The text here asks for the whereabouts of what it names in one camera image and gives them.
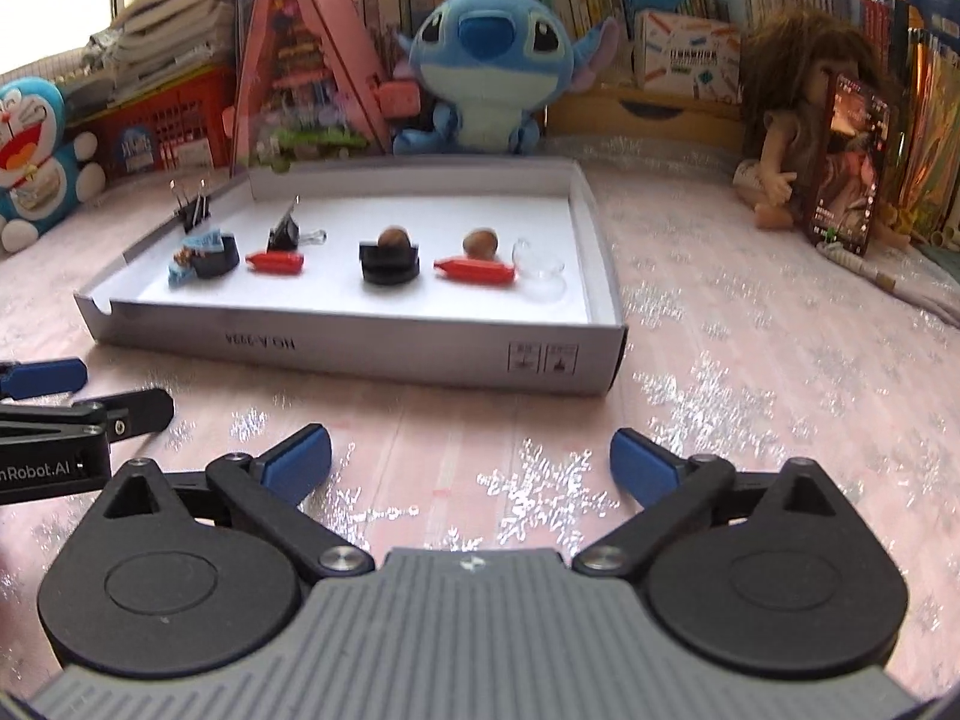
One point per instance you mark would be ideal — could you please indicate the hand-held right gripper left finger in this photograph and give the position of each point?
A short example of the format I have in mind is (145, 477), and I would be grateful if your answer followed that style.
(300, 457)

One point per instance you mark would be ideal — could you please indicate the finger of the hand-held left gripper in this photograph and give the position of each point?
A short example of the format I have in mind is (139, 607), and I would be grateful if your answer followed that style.
(49, 377)
(142, 411)

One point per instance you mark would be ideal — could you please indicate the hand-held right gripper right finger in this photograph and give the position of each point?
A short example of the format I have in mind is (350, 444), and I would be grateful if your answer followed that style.
(637, 465)

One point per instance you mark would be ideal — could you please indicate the white cardboard box tray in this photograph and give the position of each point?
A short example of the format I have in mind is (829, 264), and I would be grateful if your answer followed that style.
(420, 356)

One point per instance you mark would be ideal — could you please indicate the black bottle cap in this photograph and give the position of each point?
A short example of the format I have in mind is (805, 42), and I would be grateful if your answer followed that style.
(386, 270)
(223, 262)

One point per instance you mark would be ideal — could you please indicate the blue bear hair clip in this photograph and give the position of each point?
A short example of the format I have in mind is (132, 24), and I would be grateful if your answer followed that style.
(196, 247)

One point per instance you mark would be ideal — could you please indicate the clear plastic cup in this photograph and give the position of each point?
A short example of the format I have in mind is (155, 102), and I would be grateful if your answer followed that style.
(544, 281)

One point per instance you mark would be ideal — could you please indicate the large black binder clip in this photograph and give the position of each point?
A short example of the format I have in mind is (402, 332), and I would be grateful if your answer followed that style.
(283, 232)

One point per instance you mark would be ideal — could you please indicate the brown walnut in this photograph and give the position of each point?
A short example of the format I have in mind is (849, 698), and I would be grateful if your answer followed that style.
(394, 238)
(480, 242)

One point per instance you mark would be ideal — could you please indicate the pink snowflake tablecloth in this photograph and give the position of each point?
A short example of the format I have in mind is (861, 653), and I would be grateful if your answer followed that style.
(750, 390)

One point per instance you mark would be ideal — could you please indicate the red pen cap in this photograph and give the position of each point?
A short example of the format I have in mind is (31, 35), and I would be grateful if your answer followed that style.
(277, 262)
(476, 270)

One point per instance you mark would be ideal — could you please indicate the small black binder clip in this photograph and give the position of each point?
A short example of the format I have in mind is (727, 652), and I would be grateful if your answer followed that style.
(191, 214)

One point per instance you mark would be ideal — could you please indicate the blue robot cat plush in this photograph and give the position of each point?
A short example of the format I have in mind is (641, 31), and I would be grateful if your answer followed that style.
(30, 135)

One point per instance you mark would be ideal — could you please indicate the large red plastic basket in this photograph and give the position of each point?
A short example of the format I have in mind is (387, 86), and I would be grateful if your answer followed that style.
(165, 127)

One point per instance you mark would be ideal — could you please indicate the wooden drawer box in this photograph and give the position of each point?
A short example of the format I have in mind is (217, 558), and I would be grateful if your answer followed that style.
(645, 120)

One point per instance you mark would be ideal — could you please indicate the smartphone with lit screen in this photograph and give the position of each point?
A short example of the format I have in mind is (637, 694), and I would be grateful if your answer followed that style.
(847, 165)

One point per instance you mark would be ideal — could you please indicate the pink triangular miniature house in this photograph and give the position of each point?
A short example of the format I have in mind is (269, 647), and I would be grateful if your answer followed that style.
(307, 75)

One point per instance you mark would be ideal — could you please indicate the pile of flat books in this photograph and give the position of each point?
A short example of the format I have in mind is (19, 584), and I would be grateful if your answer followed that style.
(172, 22)

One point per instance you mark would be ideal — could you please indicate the blue alien plush toy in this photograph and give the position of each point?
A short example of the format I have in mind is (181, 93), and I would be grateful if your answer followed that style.
(480, 90)

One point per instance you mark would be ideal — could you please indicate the white printed carton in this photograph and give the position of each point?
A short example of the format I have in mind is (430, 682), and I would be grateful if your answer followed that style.
(686, 56)

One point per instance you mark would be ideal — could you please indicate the brown haired doll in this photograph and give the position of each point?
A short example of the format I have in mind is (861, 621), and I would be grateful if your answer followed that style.
(795, 67)

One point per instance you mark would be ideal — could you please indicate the shiny foil wrapped books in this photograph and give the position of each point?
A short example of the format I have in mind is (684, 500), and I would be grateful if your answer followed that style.
(930, 127)

